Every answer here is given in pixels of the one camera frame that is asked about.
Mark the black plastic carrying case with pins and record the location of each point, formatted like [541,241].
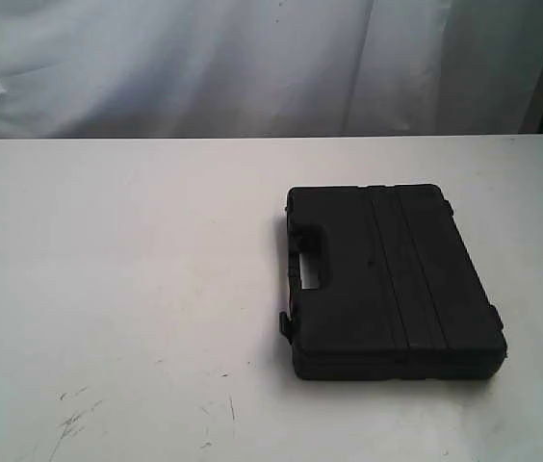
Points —
[382,286]

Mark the white backdrop curtain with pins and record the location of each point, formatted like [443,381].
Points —
[234,69]

